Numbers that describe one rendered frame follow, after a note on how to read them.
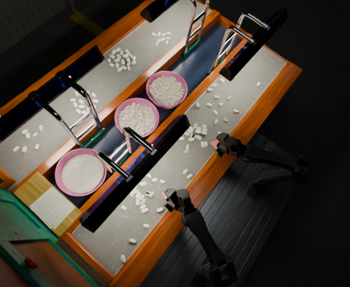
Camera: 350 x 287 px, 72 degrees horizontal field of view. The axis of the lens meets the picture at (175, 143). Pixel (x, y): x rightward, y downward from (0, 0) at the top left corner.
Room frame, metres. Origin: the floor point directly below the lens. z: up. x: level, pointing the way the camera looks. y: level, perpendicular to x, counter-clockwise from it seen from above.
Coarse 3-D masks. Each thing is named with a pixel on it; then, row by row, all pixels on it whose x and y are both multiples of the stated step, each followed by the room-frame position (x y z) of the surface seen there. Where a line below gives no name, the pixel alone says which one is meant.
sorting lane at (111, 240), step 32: (256, 64) 1.28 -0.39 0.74; (224, 96) 0.94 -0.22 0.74; (256, 96) 1.02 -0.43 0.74; (224, 128) 0.72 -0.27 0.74; (160, 160) 0.39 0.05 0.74; (192, 160) 0.45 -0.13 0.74; (160, 192) 0.22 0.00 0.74; (128, 224) 0.01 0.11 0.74; (96, 256) -0.17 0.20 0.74; (128, 256) -0.13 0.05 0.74
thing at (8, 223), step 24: (0, 192) -0.02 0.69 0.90; (0, 216) -0.10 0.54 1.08; (24, 216) -0.09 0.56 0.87; (0, 240) -0.14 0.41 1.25; (24, 240) -0.15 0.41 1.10; (48, 240) -0.15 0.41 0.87; (0, 264) -0.18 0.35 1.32; (24, 264) -0.18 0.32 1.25; (48, 264) -0.20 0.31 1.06; (72, 264) -0.21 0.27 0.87
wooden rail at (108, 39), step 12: (132, 12) 1.38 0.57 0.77; (120, 24) 1.24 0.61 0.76; (132, 24) 1.27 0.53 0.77; (96, 36) 1.08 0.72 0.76; (108, 36) 1.11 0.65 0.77; (120, 36) 1.14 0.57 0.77; (84, 48) 0.96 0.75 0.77; (108, 48) 1.03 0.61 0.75; (72, 60) 0.85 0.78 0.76; (48, 72) 0.71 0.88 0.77; (36, 84) 0.61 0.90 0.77; (24, 96) 0.51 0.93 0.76; (0, 108) 0.40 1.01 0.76
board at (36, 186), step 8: (32, 176) 0.10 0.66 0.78; (40, 176) 0.11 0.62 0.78; (24, 184) 0.04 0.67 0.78; (32, 184) 0.06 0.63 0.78; (40, 184) 0.07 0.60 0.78; (48, 184) 0.08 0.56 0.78; (16, 192) 0.00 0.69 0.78; (24, 192) 0.01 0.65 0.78; (32, 192) 0.02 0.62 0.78; (40, 192) 0.03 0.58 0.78; (24, 200) -0.03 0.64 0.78; (32, 200) -0.02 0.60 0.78; (72, 216) -0.03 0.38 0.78; (64, 224) -0.08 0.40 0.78; (56, 232) -0.12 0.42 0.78
